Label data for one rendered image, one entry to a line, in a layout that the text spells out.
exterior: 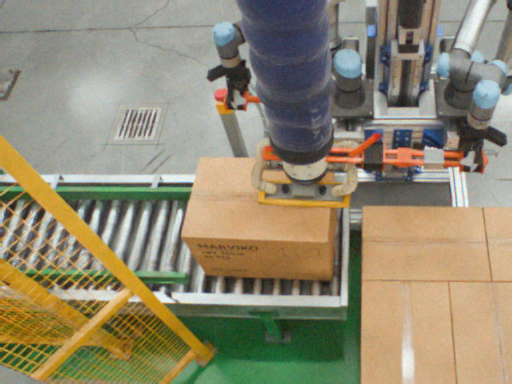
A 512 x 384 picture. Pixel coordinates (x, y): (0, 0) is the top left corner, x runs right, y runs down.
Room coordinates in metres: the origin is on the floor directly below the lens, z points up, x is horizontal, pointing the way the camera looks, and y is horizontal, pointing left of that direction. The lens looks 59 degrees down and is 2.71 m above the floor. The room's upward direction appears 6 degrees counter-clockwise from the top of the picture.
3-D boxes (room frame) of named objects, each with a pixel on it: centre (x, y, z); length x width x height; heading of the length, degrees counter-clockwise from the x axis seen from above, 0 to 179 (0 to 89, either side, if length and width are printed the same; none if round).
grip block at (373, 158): (1.06, -0.19, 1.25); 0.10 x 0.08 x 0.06; 170
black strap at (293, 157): (1.11, 0.06, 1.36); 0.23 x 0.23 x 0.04
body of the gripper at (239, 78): (1.41, 0.28, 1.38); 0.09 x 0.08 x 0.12; 80
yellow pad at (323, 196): (1.01, 0.07, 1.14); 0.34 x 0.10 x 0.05; 80
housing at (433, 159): (1.02, -0.40, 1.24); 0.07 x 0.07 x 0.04; 80
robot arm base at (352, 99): (1.55, -0.16, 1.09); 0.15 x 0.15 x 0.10
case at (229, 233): (1.13, 0.27, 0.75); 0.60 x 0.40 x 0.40; 81
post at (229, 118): (1.66, 0.42, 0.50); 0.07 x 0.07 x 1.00; 82
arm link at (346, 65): (1.56, -0.15, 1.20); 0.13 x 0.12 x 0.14; 34
